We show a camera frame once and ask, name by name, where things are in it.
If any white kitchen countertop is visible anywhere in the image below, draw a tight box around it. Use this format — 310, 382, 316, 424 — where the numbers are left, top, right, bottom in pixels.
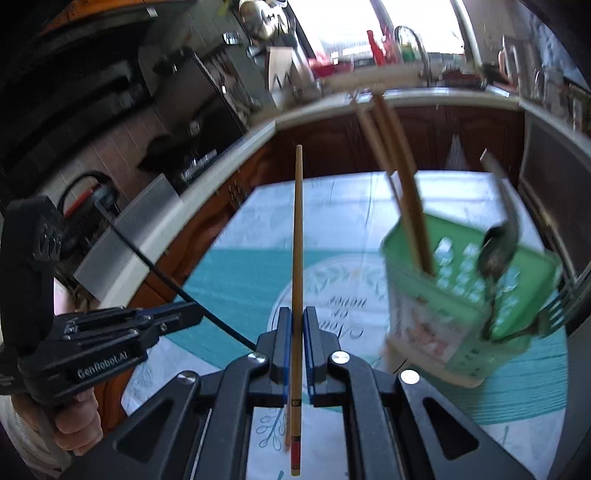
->
74, 85, 591, 301

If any wooden cutting board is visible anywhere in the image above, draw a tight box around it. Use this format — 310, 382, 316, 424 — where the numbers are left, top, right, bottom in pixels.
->
266, 46, 297, 92

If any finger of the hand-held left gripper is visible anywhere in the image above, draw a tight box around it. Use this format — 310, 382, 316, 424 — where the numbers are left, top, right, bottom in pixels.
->
65, 305, 205, 352
115, 301, 197, 319

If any black glass stove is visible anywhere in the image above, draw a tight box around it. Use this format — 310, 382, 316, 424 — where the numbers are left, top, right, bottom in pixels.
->
178, 148, 221, 184

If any green plastic utensil holder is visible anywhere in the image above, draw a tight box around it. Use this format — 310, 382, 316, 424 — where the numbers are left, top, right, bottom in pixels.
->
380, 212, 563, 389

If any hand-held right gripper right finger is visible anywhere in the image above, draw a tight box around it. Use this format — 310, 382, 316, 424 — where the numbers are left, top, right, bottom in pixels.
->
302, 305, 536, 480

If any red bottle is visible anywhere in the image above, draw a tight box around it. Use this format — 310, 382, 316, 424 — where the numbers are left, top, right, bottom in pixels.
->
366, 30, 385, 68

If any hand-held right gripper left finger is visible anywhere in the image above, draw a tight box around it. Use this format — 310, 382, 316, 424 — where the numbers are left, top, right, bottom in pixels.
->
60, 307, 293, 480

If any chrome faucet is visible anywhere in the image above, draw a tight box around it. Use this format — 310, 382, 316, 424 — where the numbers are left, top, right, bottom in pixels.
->
394, 25, 433, 87

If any black frying pan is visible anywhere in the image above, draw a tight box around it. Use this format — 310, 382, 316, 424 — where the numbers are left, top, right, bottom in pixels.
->
137, 133, 219, 172

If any grey metal cabinet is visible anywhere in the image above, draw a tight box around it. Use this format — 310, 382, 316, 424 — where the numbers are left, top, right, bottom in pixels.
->
517, 108, 591, 280

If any red and black hose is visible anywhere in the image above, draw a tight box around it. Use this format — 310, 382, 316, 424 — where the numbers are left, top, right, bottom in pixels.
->
59, 171, 122, 220

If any red basin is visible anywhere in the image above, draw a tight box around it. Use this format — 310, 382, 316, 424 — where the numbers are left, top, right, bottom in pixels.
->
308, 55, 352, 78

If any black cable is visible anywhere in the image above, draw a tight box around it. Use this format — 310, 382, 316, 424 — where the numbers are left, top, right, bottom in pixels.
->
93, 200, 257, 350

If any person's left hand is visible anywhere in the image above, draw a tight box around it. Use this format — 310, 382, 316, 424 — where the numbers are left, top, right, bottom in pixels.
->
48, 387, 105, 452

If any brown wooden chopstick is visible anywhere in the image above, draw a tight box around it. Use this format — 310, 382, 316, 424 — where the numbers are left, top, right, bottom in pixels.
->
373, 93, 435, 277
385, 104, 428, 217

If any row of seasoning jars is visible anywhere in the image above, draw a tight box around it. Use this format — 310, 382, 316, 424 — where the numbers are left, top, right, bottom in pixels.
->
531, 64, 591, 136

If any kitchen window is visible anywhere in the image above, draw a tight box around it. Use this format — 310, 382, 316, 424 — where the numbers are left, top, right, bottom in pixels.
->
286, 0, 468, 62

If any hanging metal lid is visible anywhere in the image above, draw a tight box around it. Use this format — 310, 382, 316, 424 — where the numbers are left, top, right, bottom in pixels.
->
239, 0, 283, 41

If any black range hood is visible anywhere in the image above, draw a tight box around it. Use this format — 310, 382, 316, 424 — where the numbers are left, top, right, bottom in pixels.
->
0, 0, 197, 155

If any stainless steel panel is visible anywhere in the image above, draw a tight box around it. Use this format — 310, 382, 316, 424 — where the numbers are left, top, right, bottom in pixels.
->
74, 173, 182, 299

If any metal spoon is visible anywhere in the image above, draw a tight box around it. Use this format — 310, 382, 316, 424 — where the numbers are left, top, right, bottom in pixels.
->
478, 150, 526, 283

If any person's left forearm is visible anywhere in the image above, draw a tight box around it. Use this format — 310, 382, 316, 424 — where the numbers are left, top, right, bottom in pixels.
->
0, 396, 70, 472

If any metal fork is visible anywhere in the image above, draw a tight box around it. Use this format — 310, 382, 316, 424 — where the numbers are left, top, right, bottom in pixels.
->
534, 271, 583, 342

